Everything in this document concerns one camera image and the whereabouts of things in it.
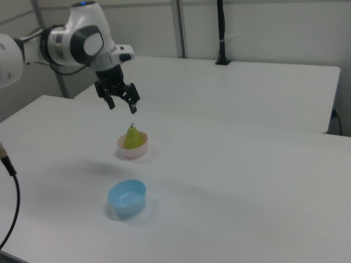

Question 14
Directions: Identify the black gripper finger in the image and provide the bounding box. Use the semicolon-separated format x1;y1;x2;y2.
104;93;116;111
122;92;139;115

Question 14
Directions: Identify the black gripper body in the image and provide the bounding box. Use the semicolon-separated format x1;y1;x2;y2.
94;64;141;105

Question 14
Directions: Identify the green pear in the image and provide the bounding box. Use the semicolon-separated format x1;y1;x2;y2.
124;123;145;150

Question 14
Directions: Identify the pink plastic bowl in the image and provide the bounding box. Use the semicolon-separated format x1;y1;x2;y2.
116;131;150;161

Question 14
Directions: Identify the blue plastic bowl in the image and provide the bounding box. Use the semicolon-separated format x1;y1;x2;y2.
107;179;147;216

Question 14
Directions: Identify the white side table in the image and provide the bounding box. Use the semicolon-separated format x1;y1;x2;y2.
73;55;342;135

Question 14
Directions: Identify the black pole with clamp base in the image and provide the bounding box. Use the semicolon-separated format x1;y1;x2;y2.
214;0;232;66

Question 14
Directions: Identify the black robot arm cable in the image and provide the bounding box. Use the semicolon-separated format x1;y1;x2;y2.
47;56;93;76

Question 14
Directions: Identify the thin grey frame post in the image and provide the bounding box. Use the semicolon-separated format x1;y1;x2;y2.
53;64;70;99

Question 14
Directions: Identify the wide grey frame post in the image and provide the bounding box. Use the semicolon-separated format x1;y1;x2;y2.
171;0;190;59

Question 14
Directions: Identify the black cable with metal connector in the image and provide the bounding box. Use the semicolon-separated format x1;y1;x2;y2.
0;141;21;249

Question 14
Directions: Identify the black wall power cable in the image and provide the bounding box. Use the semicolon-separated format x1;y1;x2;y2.
331;108;343;136

